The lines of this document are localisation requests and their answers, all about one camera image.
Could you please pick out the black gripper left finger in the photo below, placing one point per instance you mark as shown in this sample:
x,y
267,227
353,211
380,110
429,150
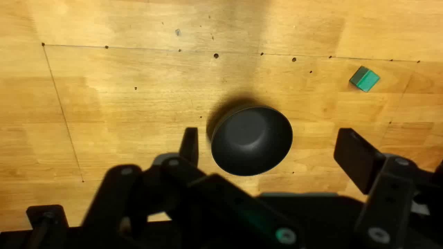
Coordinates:
x,y
188,148

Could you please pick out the black bowl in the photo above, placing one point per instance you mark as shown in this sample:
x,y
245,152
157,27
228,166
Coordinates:
x,y
250,139

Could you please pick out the green block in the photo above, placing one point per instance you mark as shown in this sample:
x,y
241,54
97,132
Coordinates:
x,y
364,78

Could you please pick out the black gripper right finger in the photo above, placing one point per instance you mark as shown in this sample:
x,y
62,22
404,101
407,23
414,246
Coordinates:
x,y
357,157

